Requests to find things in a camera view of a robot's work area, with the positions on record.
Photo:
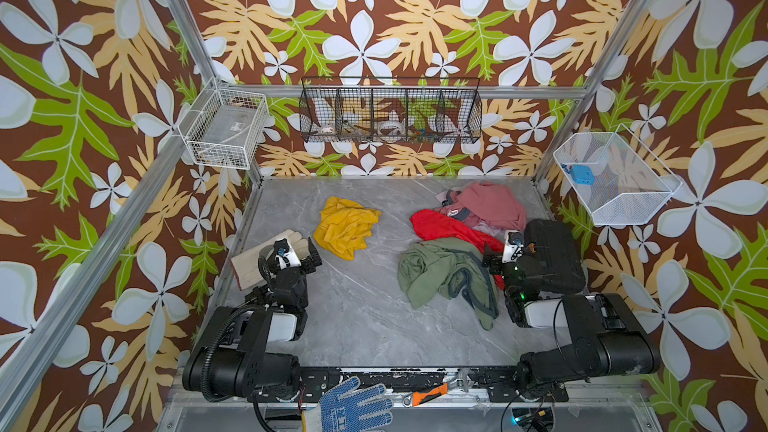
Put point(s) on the yellow cloth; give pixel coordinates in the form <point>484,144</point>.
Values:
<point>344,227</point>

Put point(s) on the orange handled tool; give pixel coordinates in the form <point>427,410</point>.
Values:
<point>421,397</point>

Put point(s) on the black wire basket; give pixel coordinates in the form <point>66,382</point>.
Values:
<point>381,109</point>

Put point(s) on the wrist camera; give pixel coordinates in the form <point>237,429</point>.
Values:
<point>284,256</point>
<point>514,245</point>

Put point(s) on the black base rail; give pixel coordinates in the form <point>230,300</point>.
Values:
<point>492,384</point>

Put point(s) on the black zip case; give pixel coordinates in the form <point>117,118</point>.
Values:
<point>552,261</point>

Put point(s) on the blue knit work glove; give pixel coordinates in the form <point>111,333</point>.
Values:
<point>349,407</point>

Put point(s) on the blue object in basket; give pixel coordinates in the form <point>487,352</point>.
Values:
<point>581,175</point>

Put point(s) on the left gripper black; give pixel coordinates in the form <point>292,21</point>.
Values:
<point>308,266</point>

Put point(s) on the red cloth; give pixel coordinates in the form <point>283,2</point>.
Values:
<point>431,225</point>

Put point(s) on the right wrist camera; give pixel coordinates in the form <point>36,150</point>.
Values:
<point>514,245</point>

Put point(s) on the white mesh basket right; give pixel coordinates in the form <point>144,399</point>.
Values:
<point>632,183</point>

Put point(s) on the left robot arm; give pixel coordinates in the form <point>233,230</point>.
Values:
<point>230,358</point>

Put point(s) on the beige folded cloth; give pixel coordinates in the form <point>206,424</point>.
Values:
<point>245,265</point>

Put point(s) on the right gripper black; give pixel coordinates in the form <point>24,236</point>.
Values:
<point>495,260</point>

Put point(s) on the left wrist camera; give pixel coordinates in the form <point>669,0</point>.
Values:
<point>284,256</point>

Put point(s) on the pink maroon cloth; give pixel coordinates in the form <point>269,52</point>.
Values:
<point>484,206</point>

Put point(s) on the olive green cloth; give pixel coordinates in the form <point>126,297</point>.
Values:
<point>451,268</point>

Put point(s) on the white wire basket left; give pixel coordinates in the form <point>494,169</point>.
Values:
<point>223,127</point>

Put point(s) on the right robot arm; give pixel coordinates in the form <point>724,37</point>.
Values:
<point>596,335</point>

